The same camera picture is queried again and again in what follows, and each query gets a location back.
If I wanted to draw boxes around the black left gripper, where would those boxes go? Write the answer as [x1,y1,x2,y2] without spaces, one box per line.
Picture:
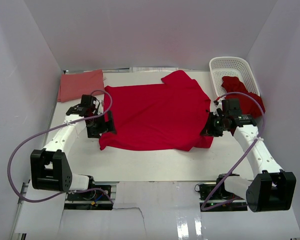
[87,110,117,139]

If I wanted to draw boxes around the white plastic perforated basket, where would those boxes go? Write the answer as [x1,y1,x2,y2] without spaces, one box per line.
[209,56,260,97]

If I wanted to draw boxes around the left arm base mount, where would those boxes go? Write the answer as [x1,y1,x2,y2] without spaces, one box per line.
[64,183,117,211]

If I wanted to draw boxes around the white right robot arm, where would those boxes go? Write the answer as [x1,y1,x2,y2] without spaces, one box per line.
[201,108,297,213]

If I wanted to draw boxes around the dark red crumpled t shirt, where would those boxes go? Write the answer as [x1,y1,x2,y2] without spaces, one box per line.
[221,76,266,119]

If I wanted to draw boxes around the folded salmon pink t shirt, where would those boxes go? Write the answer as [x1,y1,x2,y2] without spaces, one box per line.
[57,69,105,103]

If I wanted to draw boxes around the bright red t shirt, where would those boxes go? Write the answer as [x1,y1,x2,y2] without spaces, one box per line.
[99,70,213,152]

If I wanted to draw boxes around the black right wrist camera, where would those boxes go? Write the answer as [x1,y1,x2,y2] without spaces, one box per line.
[221,98,242,116]

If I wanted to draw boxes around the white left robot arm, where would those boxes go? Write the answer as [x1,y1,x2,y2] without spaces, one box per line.
[30,105,116,200]

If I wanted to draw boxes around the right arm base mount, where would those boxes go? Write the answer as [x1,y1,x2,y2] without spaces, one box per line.
[194,181,248,212]

